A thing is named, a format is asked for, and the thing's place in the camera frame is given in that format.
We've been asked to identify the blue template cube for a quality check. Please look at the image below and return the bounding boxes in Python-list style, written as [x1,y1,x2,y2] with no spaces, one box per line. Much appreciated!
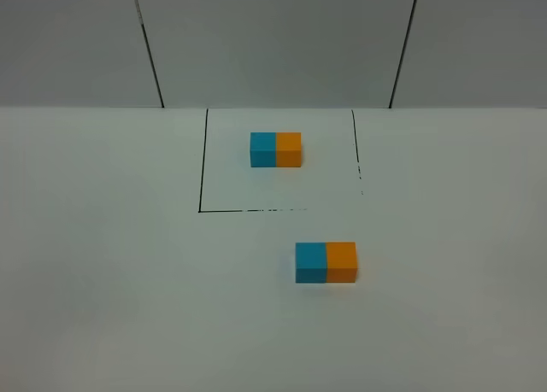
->
[250,132,277,167]

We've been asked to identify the orange template cube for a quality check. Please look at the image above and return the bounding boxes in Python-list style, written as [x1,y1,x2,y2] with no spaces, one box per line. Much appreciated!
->
[276,132,303,167]

